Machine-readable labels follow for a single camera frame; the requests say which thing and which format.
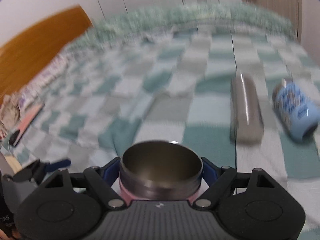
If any wooden headboard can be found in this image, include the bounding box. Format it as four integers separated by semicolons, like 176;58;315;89
1;5;92;99

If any green floral quilt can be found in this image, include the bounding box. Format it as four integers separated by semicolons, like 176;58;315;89
77;3;297;47

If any light blue printed cup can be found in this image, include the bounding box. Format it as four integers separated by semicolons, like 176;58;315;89
272;79;319;142

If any checkered teal blanket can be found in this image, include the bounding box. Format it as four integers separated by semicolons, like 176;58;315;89
0;27;320;240

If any purple floral pillow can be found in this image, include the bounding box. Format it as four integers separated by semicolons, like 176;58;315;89
0;52;70;120

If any pink steel cup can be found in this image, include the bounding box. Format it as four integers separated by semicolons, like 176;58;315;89
119;140;203;204

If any stainless steel bottle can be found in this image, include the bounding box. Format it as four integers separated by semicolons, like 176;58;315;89
230;73;264;145

